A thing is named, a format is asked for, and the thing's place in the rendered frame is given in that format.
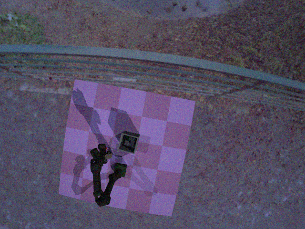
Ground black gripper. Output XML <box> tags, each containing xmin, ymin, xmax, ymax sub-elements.
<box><xmin>98</xmin><ymin>144</ymin><xmax>108</xmax><ymax>164</ymax></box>

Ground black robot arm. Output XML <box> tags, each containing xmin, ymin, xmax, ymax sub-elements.
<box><xmin>90</xmin><ymin>148</ymin><xmax>122</xmax><ymax>207</ymax></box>

